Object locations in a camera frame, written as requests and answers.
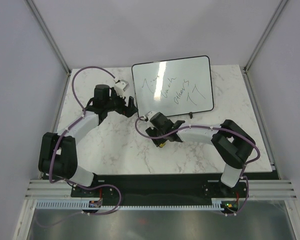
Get black-framed small whiteboard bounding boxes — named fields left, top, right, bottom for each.
left=131, top=55, right=215, bottom=117

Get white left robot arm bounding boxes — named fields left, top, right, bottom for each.
left=38, top=80, right=138, bottom=197

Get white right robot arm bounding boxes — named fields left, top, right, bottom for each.
left=145, top=111, right=256, bottom=197

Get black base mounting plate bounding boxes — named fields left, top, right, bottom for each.
left=71, top=173, right=248, bottom=205

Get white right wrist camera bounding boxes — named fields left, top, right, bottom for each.
left=145, top=111, right=157, bottom=122

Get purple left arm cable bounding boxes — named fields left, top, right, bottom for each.
left=34, top=65, right=124, bottom=228

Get aluminium frame rail front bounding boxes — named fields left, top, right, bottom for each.
left=25, top=179, right=297, bottom=200

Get white slotted cable duct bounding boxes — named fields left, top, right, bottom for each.
left=35, top=198, right=228, bottom=211

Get aluminium left corner post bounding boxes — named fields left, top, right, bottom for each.
left=24, top=0, right=71, bottom=76

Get aluminium corner post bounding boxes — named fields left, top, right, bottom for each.
left=24, top=0, right=71, bottom=76
left=241, top=0, right=290, bottom=74

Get aluminium right corner post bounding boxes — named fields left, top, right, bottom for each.
left=241, top=0, right=290, bottom=74

